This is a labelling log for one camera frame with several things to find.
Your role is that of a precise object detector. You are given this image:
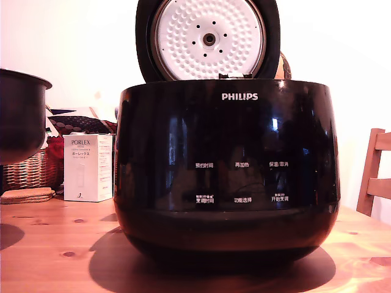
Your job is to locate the dark rice cooker pot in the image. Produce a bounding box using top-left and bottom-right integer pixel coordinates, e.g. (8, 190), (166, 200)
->
(0, 68), (53, 166)

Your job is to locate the rice cooker lid, white inner plate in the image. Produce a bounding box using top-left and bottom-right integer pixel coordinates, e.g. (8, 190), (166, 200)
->
(135, 0), (282, 84)

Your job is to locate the black Philips rice cooker body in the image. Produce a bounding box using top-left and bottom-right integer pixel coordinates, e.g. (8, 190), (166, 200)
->
(113, 78), (342, 267)

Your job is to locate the red knitted cloth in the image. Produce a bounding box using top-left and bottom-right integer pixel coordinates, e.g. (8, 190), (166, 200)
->
(46, 136), (65, 160)

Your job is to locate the woven wicker basket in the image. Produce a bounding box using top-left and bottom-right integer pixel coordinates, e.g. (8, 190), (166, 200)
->
(2, 146), (64, 192)

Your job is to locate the orange patterned round object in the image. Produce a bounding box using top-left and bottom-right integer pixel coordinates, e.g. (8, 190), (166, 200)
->
(274, 51), (293, 81)

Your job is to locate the wooden chair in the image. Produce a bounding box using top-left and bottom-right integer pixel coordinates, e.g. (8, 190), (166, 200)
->
(356, 128), (391, 218)

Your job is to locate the white Porlex carton box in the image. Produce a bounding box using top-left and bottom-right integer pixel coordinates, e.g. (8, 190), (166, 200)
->
(63, 133), (115, 203)

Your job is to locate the round cork coaster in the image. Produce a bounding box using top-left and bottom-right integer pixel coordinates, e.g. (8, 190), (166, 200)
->
(3, 187), (52, 197)
(0, 190), (57, 205)

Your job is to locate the patterned dotted fabric cushion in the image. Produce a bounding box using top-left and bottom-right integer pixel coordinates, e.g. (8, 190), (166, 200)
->
(45, 105), (119, 139)

